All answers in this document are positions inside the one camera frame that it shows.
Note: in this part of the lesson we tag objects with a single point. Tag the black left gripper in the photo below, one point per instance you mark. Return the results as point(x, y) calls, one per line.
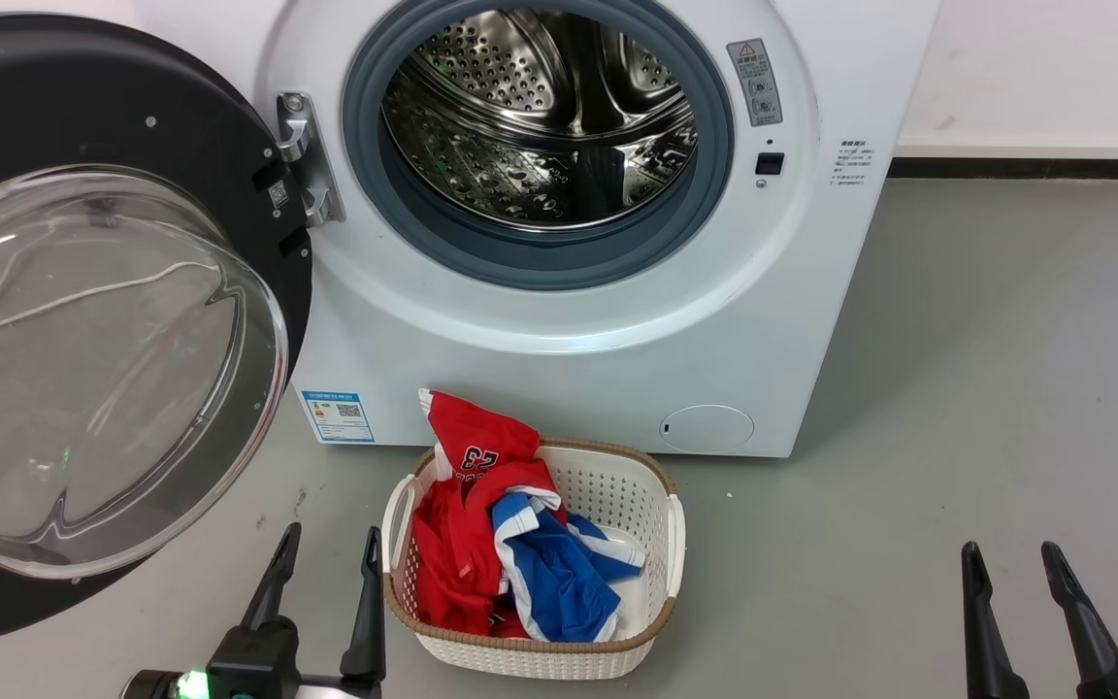
point(258, 665)

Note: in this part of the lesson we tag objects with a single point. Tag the black round glass washer door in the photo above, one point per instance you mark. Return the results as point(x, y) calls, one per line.
point(132, 97)

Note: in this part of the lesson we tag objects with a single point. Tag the white front-load washing machine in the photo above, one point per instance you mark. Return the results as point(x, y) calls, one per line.
point(569, 388)

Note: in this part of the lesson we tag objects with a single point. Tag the metal door hinge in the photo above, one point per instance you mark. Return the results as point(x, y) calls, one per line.
point(312, 165)

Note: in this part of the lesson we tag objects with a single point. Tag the black door latch socket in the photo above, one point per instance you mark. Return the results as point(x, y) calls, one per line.
point(770, 163)

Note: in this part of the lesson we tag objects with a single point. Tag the blue energy label sticker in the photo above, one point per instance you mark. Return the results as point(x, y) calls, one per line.
point(338, 416)

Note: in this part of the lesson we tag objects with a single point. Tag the red sports jersey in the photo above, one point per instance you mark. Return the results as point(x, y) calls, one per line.
point(476, 427)

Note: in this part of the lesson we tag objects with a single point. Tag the blue and white garment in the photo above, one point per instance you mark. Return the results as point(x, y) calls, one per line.
point(559, 582)

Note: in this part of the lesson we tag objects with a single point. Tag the white plastic laundry basket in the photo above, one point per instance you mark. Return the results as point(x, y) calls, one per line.
point(617, 485)

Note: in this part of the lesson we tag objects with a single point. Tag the round white filter cover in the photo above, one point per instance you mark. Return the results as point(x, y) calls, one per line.
point(706, 428)

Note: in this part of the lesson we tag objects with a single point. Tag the black printed text label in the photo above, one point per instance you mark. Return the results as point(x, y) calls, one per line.
point(852, 163)

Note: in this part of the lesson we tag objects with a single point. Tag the grey warning sticker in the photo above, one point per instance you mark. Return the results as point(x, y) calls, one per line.
point(754, 83)

